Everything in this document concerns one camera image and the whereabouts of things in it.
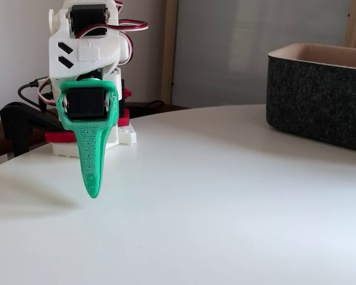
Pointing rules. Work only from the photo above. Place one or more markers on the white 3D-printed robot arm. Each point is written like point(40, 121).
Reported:
point(86, 50)

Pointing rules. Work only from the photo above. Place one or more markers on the black and red table clamp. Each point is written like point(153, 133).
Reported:
point(125, 117)
point(15, 118)

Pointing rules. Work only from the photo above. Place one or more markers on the dark grey fabric speaker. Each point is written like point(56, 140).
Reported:
point(314, 104)

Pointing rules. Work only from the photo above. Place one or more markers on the grey panel with wooden frame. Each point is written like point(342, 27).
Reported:
point(255, 59)

